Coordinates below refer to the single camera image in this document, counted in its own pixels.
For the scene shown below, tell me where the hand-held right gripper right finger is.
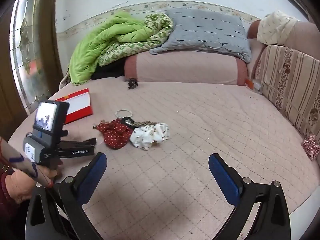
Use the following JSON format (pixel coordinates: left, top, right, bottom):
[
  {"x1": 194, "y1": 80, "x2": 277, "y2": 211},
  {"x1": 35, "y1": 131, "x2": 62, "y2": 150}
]
[{"x1": 208, "y1": 153, "x2": 292, "y2": 240}]

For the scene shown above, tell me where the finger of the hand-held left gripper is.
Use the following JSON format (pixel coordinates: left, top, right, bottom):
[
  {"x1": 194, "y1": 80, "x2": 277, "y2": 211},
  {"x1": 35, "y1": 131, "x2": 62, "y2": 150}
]
[{"x1": 60, "y1": 137, "x2": 97, "y2": 150}]

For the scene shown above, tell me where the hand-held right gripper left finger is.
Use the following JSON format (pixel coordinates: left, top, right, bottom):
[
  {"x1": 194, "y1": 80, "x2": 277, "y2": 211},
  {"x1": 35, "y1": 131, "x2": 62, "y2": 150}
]
[{"x1": 25, "y1": 152, "x2": 108, "y2": 240}]

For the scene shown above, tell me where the red dotted scrunchie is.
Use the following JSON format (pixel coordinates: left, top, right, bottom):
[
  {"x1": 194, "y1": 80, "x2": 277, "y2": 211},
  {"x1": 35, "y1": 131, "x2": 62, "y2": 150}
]
[{"x1": 96, "y1": 119, "x2": 134, "y2": 150}]

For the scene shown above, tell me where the red jewelry box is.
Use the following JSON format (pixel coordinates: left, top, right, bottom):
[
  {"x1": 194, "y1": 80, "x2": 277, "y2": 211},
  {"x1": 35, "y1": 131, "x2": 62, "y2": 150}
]
[{"x1": 54, "y1": 88, "x2": 93, "y2": 125}]

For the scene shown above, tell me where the black scrunchie with rhinestone bead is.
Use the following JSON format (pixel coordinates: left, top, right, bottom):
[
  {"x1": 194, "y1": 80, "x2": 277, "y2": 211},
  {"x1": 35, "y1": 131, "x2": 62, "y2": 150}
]
[{"x1": 121, "y1": 116, "x2": 137, "y2": 127}]

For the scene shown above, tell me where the white printed scrunchie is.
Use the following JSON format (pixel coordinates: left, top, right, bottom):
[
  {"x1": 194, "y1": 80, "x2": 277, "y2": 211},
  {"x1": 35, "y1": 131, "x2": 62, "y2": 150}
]
[{"x1": 129, "y1": 122, "x2": 170, "y2": 151}]

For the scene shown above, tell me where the person's left hand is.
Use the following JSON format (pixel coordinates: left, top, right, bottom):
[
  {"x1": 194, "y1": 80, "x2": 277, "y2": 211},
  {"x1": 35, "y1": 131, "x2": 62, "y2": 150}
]
[{"x1": 5, "y1": 162, "x2": 64, "y2": 205}]

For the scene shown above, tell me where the pink quilted bed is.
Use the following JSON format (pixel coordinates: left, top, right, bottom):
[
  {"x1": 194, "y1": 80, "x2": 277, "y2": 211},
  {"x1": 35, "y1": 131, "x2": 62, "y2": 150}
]
[{"x1": 7, "y1": 80, "x2": 320, "y2": 240}]

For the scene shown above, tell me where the black cloth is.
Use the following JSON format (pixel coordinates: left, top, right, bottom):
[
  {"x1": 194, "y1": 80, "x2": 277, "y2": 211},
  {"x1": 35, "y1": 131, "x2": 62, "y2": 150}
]
[{"x1": 92, "y1": 64, "x2": 125, "y2": 80}]

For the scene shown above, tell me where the stained glass door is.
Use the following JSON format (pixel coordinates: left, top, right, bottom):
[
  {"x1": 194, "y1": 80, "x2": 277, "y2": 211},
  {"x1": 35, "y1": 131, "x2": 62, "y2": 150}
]
[{"x1": 0, "y1": 0, "x2": 63, "y2": 133}]

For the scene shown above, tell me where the red checked scrunchie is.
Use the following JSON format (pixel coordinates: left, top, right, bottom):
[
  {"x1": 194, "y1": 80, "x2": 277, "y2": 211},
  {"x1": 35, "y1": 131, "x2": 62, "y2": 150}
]
[{"x1": 301, "y1": 134, "x2": 320, "y2": 161}]

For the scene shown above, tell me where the plastic bottle with orange label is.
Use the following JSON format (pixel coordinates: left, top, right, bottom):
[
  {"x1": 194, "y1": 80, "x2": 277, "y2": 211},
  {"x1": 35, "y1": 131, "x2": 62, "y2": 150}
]
[{"x1": 245, "y1": 78, "x2": 263, "y2": 94}]

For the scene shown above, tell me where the green quilt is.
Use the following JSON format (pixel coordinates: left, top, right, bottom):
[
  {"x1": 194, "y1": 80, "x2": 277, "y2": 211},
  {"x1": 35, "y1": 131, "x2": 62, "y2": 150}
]
[{"x1": 69, "y1": 11, "x2": 174, "y2": 85}]

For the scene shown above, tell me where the striped floral cushion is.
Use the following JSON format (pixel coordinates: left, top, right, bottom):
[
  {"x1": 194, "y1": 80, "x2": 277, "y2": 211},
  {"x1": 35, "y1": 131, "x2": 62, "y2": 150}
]
[{"x1": 255, "y1": 44, "x2": 320, "y2": 140}]

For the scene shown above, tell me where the grey quilted pillow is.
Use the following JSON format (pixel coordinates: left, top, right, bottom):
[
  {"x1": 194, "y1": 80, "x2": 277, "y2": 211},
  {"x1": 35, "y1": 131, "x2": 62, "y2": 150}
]
[{"x1": 149, "y1": 7, "x2": 252, "y2": 63}]

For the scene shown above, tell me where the cream printed cloth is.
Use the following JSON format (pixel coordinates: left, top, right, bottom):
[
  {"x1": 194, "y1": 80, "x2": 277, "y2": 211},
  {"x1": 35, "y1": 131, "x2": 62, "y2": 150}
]
[{"x1": 257, "y1": 10, "x2": 300, "y2": 46}]

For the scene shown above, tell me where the white cable with blue tape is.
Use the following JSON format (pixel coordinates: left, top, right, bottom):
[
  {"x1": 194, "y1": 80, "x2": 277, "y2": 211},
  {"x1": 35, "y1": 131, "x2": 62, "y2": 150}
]
[{"x1": 0, "y1": 136, "x2": 54, "y2": 188}]

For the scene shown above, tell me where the white pearl bracelet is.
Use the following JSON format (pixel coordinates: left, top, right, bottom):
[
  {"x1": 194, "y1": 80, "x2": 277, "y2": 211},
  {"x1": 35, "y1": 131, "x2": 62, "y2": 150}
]
[{"x1": 115, "y1": 108, "x2": 132, "y2": 118}]

